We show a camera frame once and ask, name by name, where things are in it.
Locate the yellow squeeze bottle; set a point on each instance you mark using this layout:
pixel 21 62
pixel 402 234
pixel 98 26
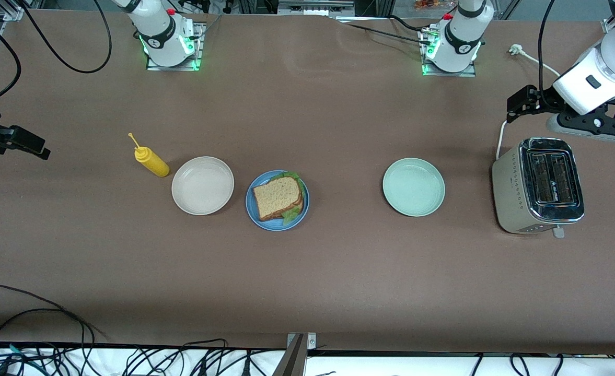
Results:
pixel 153 161

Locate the pale green plate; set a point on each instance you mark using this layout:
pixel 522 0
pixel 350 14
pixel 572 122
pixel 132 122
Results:
pixel 413 187

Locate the blue plate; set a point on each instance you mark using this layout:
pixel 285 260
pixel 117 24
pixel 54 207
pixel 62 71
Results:
pixel 257 216

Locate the cream plate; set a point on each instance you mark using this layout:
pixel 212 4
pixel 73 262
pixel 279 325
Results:
pixel 202 185

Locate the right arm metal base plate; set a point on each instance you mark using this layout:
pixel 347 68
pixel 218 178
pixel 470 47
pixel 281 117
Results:
pixel 198 36

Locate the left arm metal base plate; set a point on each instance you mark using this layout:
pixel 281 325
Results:
pixel 472 70

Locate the green lettuce leaf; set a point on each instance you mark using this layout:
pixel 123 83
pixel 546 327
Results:
pixel 292 213

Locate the aluminium table edge bracket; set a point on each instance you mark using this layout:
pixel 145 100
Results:
pixel 297 360

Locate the brown toast slice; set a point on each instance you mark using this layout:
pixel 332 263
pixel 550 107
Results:
pixel 281 215
pixel 277 194

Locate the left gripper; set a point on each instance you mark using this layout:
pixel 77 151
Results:
pixel 539 102

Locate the beige and chrome toaster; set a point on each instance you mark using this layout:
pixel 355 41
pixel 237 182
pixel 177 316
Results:
pixel 508 193

